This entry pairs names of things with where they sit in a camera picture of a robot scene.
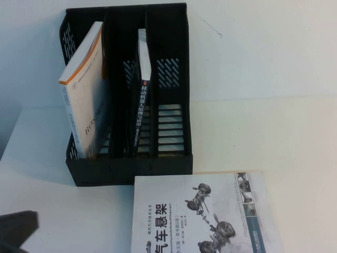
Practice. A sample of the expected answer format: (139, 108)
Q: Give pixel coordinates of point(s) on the black plastic book stand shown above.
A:
(129, 171)

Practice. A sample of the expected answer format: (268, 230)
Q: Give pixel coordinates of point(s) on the white car suspension book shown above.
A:
(163, 189)

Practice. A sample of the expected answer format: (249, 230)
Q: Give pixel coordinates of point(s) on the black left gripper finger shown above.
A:
(8, 246)
(23, 224)

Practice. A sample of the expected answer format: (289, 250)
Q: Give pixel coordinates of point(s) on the dark spine mobile robot book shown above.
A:
(143, 105)

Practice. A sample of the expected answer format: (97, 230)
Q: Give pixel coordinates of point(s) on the white orange ROS book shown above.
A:
(87, 105)

